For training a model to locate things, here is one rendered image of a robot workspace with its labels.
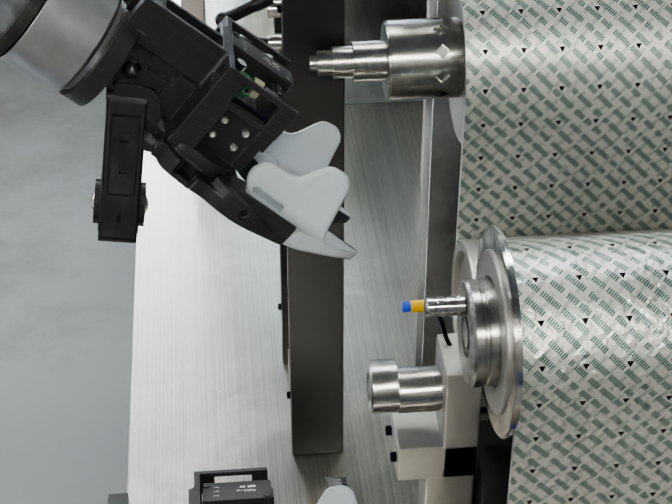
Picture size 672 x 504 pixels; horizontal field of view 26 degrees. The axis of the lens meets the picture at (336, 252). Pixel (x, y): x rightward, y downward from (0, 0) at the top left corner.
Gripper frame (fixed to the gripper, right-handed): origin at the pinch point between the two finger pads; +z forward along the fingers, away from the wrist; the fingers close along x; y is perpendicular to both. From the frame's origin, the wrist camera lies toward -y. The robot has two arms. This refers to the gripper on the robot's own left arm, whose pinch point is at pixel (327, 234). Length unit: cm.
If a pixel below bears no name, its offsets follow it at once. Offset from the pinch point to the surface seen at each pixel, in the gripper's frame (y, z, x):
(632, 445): 2.3, 24.5, -7.0
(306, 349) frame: -23.1, 19.7, 26.3
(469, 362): -1.1, 13.3, -2.7
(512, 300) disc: 5.5, 10.5, -5.0
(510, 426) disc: -1.2, 16.0, -7.4
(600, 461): 0.0, 23.7, -7.0
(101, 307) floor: -124, 60, 176
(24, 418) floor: -133, 50, 140
